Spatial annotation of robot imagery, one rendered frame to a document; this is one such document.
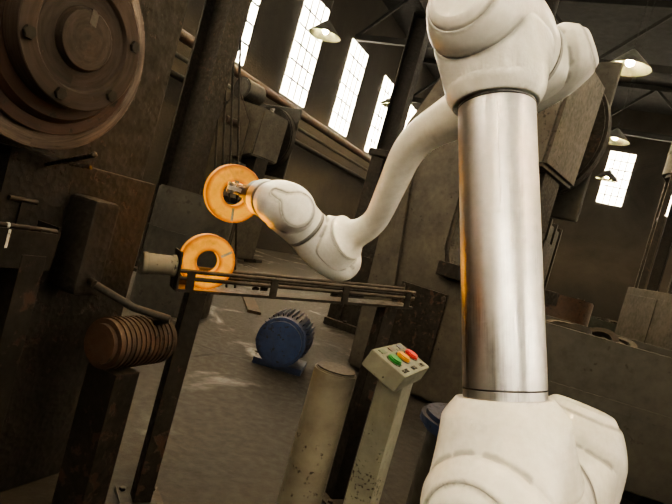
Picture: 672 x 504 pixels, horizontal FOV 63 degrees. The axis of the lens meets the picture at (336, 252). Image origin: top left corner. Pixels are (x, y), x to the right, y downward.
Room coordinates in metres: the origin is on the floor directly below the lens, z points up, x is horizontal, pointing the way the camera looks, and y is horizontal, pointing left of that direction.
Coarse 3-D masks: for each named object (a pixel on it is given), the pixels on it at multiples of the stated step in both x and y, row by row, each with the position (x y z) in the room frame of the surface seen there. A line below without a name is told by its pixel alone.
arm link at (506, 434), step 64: (448, 0) 0.68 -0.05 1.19; (512, 0) 0.66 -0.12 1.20; (448, 64) 0.72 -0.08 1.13; (512, 64) 0.68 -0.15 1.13; (512, 128) 0.68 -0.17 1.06; (512, 192) 0.66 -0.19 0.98; (512, 256) 0.65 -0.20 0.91; (512, 320) 0.64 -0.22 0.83; (512, 384) 0.62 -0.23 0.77; (448, 448) 0.62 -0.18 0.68; (512, 448) 0.58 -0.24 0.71
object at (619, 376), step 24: (552, 336) 2.51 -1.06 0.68; (576, 336) 2.49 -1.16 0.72; (600, 336) 2.95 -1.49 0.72; (552, 360) 2.50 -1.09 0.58; (576, 360) 2.49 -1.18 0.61; (600, 360) 2.47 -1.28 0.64; (624, 360) 2.46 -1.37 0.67; (648, 360) 2.44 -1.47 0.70; (552, 384) 2.49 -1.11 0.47; (576, 384) 2.48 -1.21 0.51; (600, 384) 2.47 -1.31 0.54; (624, 384) 2.45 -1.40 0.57; (648, 384) 2.44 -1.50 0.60; (600, 408) 2.46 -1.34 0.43; (624, 408) 2.44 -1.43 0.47; (648, 408) 2.43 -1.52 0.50; (624, 432) 2.44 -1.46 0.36; (648, 432) 2.43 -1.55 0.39; (648, 456) 2.42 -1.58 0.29; (648, 480) 2.42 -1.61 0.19
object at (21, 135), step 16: (144, 32) 1.33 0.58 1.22; (144, 48) 1.34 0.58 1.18; (128, 96) 1.34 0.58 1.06; (0, 112) 1.07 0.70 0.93; (0, 128) 1.08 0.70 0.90; (16, 128) 1.11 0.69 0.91; (96, 128) 1.28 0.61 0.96; (32, 144) 1.15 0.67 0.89; (48, 144) 1.18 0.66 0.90; (64, 144) 1.21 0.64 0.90; (80, 144) 1.25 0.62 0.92
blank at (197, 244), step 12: (192, 240) 1.49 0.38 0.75; (204, 240) 1.50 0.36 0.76; (216, 240) 1.52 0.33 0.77; (192, 252) 1.49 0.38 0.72; (216, 252) 1.52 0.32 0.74; (228, 252) 1.54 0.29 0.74; (192, 264) 1.49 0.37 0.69; (216, 264) 1.55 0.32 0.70; (228, 264) 1.54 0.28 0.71; (204, 276) 1.51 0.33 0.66; (216, 276) 1.53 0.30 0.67; (204, 288) 1.52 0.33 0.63
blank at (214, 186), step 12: (216, 168) 1.44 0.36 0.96; (228, 168) 1.43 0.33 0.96; (240, 168) 1.44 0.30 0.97; (216, 180) 1.42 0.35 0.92; (228, 180) 1.43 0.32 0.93; (240, 180) 1.45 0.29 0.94; (252, 180) 1.47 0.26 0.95; (204, 192) 1.43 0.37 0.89; (216, 192) 1.43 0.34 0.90; (216, 204) 1.43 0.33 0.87; (228, 204) 1.45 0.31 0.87; (240, 204) 1.46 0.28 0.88; (216, 216) 1.44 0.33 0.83; (228, 216) 1.45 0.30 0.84; (240, 216) 1.47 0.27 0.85
